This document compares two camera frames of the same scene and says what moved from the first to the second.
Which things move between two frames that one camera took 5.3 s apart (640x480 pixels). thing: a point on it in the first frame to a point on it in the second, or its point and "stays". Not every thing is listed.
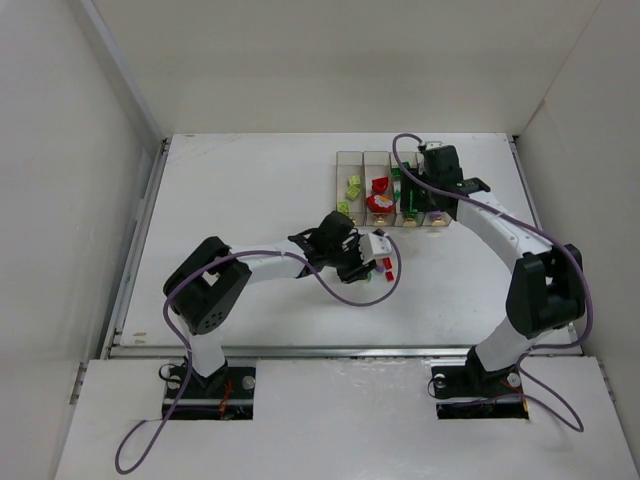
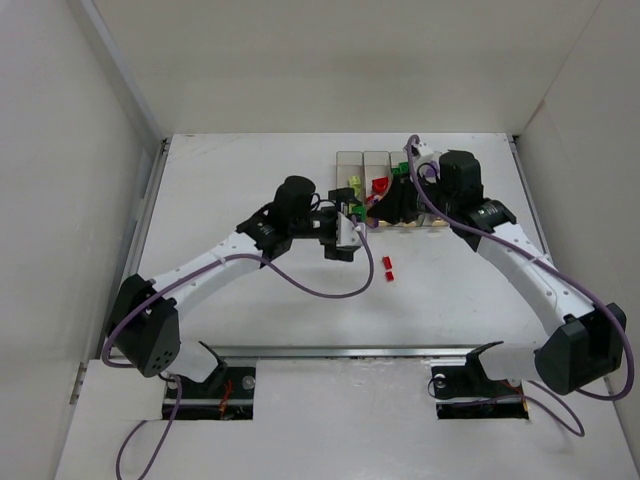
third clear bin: [402, 218] stays
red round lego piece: [380, 184] stays
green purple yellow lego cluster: [379, 268] to [359, 209]
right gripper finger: [408, 194] to [387, 210]
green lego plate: [396, 172] stays
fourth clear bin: [432, 218] stays
